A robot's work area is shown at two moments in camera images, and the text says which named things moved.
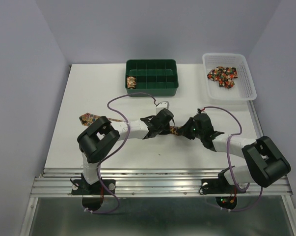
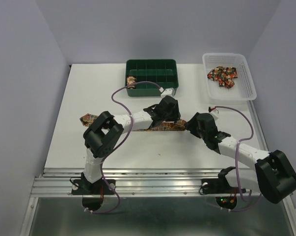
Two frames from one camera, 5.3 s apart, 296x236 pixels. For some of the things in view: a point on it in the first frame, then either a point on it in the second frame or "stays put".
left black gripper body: (164, 130) → (174, 113)
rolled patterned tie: (131, 82) stays put
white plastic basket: (244, 89) stays put
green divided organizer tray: (158, 77) stays put
